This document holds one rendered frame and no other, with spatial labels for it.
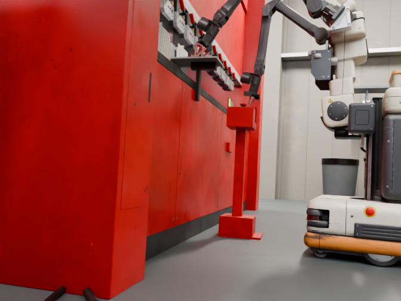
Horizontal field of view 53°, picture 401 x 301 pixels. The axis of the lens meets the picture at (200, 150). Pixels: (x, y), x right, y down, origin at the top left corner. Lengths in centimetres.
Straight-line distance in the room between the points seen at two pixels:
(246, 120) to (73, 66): 136
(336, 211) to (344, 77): 72
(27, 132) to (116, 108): 31
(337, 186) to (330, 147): 94
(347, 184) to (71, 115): 522
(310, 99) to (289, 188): 152
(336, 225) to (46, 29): 145
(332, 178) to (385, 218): 419
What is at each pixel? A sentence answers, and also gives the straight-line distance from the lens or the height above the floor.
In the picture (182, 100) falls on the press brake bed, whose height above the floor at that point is 73.
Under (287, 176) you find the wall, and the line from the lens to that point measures 691.
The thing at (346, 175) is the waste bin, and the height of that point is 44.
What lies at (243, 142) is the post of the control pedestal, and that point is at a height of 57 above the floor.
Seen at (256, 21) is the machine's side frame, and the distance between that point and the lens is 467.
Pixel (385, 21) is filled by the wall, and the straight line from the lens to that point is 730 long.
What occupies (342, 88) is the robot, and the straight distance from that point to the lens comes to 222.
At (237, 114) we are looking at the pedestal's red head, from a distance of 244.
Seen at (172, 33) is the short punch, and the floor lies 115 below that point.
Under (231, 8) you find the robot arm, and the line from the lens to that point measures 233.
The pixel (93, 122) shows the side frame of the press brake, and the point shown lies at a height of 50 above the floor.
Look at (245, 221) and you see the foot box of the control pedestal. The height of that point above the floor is 10.
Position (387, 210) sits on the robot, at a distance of 198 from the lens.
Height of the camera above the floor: 37
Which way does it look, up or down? 3 degrees up
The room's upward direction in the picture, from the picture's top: 3 degrees clockwise
